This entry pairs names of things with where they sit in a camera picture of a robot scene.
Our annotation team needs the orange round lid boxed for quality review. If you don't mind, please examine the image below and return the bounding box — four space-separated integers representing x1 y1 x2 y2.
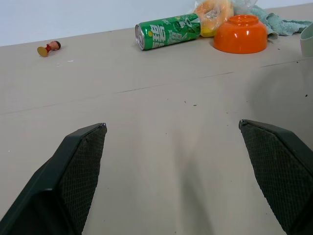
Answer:
213 14 268 54

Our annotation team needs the green soda can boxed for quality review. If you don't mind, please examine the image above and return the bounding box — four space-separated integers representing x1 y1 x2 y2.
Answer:
134 13 201 51

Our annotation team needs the beige clear toiletry bag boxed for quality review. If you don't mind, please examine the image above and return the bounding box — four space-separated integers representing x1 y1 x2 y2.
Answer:
300 21 313 58

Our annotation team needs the clear plastic bag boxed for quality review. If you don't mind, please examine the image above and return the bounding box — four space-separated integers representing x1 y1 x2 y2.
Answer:
193 0 260 38

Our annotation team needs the teal terry cloth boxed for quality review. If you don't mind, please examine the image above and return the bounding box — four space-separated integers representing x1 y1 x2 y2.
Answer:
251 4 313 45

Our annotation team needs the yellow orange plastic bag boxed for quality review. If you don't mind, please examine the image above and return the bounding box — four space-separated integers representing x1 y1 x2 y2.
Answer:
194 0 234 38

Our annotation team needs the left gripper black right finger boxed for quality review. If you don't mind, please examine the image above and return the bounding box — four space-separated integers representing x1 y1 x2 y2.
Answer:
238 119 313 235

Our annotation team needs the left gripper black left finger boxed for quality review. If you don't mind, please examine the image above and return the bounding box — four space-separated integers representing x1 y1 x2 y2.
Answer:
0 122 108 235

